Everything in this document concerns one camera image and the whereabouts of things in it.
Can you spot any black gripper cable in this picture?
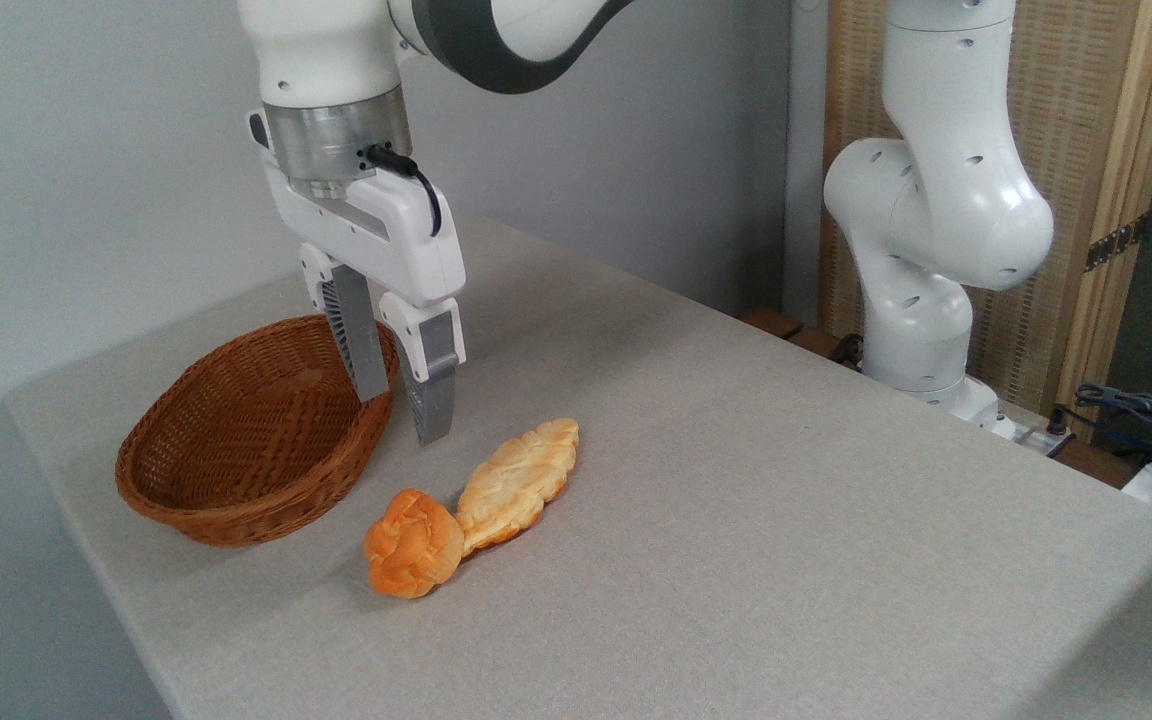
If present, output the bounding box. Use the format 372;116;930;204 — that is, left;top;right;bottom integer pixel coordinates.
366;145;444;238

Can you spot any brown wicker basket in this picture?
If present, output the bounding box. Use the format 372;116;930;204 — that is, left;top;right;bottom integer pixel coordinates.
115;314;403;548

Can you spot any wood and rattan folding screen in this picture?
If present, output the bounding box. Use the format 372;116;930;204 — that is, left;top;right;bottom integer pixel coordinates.
819;0;1152;421

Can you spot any long pale braided bread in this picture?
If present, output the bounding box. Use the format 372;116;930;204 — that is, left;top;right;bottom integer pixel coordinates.
455;418;581;557

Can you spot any blue-grey cable bundle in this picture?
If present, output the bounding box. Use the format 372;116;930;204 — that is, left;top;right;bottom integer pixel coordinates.
1072;382;1152;473

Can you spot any brown wooden block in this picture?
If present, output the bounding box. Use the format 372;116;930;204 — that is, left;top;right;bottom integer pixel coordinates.
741;308;805;341

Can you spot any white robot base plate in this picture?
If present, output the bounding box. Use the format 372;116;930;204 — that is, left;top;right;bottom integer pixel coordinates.
976;398;1077;457

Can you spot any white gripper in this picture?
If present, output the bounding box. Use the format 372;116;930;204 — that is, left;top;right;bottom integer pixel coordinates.
248;108;468;447

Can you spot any round orange bread bun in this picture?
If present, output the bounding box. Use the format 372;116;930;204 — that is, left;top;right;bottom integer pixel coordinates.
364;489;465;600

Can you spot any dark metal screen hinge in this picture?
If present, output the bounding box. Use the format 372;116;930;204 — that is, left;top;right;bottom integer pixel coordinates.
1084;214;1149;273

